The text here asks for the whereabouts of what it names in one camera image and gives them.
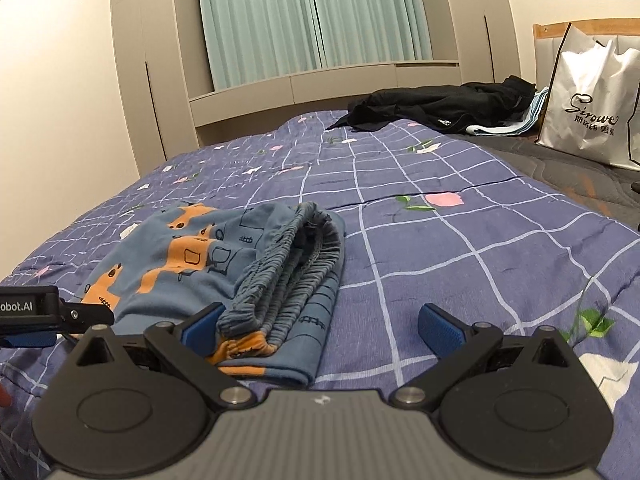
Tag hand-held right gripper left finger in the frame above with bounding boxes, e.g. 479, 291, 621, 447
66, 302, 257, 408

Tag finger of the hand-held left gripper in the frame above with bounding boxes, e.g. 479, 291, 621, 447
56, 299, 116, 337
0, 331, 58, 350

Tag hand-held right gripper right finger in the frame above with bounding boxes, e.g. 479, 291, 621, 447
391, 303, 582, 407

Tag blue pants with orange print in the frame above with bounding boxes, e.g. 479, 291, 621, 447
80, 201, 349, 389

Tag purple checked floral blanket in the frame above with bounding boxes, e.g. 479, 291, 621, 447
0, 109, 640, 480

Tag light blue cloth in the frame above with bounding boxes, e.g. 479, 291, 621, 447
462, 86, 550, 138

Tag black jacket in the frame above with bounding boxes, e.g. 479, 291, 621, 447
331, 86, 483, 136

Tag black garment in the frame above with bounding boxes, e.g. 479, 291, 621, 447
469, 75, 540, 127

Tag beige built-in wardrobe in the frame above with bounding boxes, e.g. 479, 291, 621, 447
109, 0, 525, 177

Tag white shopping bag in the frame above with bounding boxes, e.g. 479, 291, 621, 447
534, 22, 640, 172

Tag wooden padded headboard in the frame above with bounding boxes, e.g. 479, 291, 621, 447
532, 21, 640, 92

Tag teal curtain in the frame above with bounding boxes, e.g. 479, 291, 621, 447
194, 0, 435, 92

